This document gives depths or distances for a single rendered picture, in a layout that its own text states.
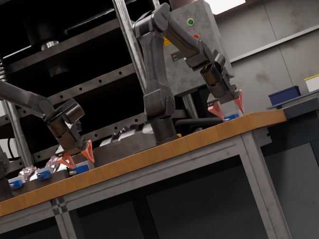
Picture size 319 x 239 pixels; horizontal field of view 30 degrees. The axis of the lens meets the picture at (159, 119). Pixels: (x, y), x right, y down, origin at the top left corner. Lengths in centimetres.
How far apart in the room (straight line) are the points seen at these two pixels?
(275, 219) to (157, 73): 56
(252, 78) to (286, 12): 144
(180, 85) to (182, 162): 144
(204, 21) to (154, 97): 126
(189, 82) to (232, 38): 927
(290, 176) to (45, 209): 78
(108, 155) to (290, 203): 65
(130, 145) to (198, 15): 105
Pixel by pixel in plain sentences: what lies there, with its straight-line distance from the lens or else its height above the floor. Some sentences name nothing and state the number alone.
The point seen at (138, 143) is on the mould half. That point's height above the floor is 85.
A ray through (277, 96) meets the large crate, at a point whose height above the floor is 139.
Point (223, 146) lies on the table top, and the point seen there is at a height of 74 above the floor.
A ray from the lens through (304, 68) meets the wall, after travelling 1187.
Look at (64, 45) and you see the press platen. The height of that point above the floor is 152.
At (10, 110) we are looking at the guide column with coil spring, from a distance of 320.
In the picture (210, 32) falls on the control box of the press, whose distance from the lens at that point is 292.
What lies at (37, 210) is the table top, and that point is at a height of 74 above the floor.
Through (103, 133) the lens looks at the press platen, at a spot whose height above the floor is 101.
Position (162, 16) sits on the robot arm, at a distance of 185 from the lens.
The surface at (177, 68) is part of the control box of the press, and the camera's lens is 295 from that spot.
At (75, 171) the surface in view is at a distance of 204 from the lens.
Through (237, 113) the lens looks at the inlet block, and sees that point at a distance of 210.
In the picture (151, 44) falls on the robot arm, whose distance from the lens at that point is 179.
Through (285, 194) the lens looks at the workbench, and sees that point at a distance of 197.
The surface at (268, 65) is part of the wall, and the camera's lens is 1198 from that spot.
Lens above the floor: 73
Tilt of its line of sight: 5 degrees up
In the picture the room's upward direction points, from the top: 19 degrees counter-clockwise
